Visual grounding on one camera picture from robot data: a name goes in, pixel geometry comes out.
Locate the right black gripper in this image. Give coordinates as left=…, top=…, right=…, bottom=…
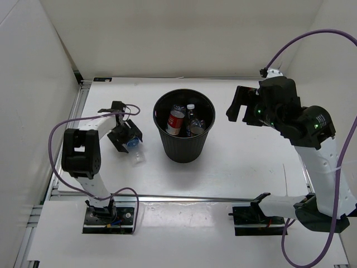
left=226, top=86, right=283, bottom=132

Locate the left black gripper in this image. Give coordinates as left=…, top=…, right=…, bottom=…
left=107, top=119, right=142, bottom=152

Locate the blue label bottle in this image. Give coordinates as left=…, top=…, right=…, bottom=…
left=126, top=137, right=146, bottom=166
left=186, top=104, right=196, bottom=125

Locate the red cap clear bottle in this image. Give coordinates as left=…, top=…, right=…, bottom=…
left=166, top=110, right=185, bottom=136

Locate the small black cap bottle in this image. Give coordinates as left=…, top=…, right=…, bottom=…
left=188, top=118, right=206, bottom=137

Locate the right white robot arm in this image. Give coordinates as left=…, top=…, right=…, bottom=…
left=226, top=71, right=356, bottom=233

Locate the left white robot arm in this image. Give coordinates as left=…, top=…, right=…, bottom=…
left=61, top=101, right=142, bottom=223

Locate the black plastic bin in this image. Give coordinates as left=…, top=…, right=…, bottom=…
left=153, top=89, right=215, bottom=163

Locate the blue sticker left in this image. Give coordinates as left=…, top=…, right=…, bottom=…
left=93, top=77, right=112, bottom=83

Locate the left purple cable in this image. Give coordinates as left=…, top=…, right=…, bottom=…
left=48, top=104, right=141, bottom=234

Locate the purple cable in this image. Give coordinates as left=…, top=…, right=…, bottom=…
left=48, top=104, right=141, bottom=234
left=262, top=28, right=357, bottom=267

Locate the white cable tie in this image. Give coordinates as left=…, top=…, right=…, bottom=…
left=282, top=163, right=288, bottom=197

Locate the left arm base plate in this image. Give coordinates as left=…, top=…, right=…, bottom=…
left=82, top=207, right=135, bottom=235

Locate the left aluminium frame rail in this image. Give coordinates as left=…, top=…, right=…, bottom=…
left=42, top=80, right=93, bottom=203

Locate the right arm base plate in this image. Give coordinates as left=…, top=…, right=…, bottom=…
left=228, top=207, right=285, bottom=236

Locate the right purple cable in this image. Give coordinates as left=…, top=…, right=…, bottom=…
left=262, top=28, right=357, bottom=267

